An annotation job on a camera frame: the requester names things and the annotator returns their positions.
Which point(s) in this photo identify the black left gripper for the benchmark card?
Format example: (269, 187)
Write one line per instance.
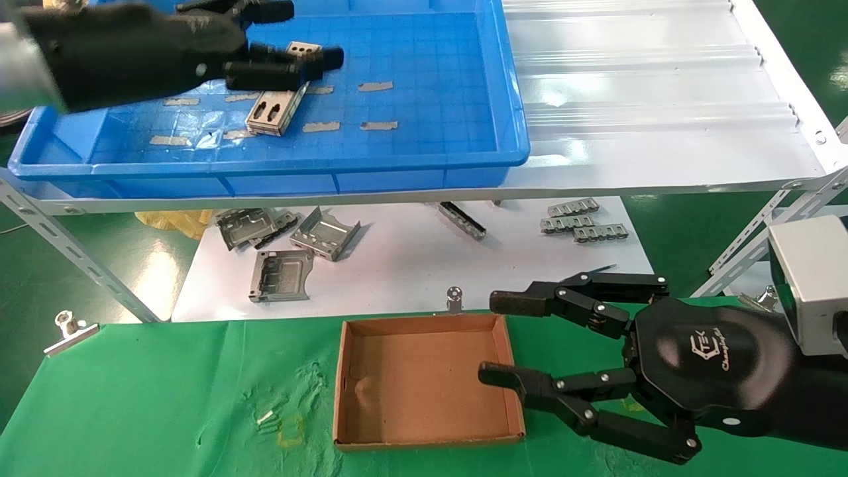
(132, 53)

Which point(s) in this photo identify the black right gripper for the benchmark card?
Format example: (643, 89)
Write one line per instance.
(709, 364)

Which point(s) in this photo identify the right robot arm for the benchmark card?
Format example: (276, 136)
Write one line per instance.
(821, 404)

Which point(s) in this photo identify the brown cardboard box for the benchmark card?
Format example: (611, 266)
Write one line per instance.
(424, 391)

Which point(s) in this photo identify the blue plastic tray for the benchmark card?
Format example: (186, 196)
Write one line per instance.
(424, 152)

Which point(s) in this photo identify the grey tape strip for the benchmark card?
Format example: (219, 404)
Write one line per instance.
(375, 87)
(379, 126)
(242, 98)
(321, 127)
(322, 90)
(169, 141)
(181, 102)
(235, 135)

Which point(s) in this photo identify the silver binder clip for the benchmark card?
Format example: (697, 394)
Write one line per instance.
(765, 299)
(69, 334)
(454, 299)

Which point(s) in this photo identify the small notched metal strip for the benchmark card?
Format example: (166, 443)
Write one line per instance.
(601, 233)
(566, 224)
(573, 208)

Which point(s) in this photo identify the long narrow metal strip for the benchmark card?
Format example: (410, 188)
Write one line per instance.
(464, 222)

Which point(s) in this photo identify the white paper sheet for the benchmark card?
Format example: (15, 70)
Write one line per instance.
(411, 265)

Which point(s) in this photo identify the dark stamped metal part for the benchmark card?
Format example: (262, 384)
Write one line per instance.
(286, 222)

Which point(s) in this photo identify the yellow plastic bag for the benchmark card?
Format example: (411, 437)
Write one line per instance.
(179, 222)

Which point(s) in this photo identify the perforated steel angle brace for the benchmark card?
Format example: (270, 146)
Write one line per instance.
(748, 232)
(66, 255)

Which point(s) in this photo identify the square stamped metal plate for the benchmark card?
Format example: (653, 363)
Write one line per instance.
(281, 275)

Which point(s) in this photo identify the white metal shelf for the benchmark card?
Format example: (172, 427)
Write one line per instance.
(629, 99)

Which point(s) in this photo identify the black ribbed disc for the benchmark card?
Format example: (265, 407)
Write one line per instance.
(12, 120)

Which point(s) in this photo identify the green table cloth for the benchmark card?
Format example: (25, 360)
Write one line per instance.
(165, 384)

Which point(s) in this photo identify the flat stamped metal bracket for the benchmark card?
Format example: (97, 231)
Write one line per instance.
(245, 225)

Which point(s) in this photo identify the folded metal tray bracket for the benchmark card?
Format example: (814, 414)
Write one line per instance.
(324, 235)

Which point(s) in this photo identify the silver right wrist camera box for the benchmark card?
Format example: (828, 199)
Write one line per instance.
(811, 278)

